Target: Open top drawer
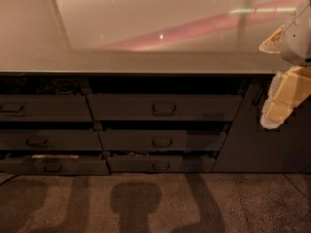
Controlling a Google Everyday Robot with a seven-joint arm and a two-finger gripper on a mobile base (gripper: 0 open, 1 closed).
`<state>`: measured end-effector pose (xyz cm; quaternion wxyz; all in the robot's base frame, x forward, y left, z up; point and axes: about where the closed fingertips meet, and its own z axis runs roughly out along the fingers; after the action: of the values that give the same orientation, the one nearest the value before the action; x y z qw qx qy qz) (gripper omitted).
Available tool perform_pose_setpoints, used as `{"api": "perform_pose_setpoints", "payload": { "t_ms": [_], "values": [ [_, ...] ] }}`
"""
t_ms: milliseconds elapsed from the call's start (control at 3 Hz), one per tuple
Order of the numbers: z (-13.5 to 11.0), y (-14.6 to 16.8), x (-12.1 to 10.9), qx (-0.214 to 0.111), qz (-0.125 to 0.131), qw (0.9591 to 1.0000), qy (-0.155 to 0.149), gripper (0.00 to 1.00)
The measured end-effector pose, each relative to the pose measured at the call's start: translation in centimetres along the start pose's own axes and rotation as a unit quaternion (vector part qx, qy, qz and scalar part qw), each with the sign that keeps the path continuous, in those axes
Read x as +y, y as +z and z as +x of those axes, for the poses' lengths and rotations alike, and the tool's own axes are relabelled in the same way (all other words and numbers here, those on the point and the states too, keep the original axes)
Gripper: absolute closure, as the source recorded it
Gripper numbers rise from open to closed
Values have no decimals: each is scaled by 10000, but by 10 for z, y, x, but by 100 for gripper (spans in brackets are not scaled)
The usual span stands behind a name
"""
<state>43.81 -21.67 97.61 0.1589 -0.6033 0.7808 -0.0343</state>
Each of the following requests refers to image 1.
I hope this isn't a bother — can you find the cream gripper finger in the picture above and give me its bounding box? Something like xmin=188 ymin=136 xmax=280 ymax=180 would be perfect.
xmin=259 ymin=26 xmax=284 ymax=54
xmin=260 ymin=66 xmax=311 ymax=129

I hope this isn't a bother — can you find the dark drawer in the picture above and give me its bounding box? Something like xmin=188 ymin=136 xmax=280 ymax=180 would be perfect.
xmin=86 ymin=94 xmax=242 ymax=121
xmin=107 ymin=155 xmax=216 ymax=173
xmin=0 ymin=154 xmax=110 ymax=176
xmin=0 ymin=94 xmax=92 ymax=122
xmin=0 ymin=130 xmax=102 ymax=150
xmin=99 ymin=130 xmax=226 ymax=151

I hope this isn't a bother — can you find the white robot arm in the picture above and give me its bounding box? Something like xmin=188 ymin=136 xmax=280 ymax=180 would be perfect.
xmin=259 ymin=0 xmax=311 ymax=129

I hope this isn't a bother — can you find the glossy counter top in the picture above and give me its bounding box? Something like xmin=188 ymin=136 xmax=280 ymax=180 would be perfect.
xmin=0 ymin=0 xmax=303 ymax=74

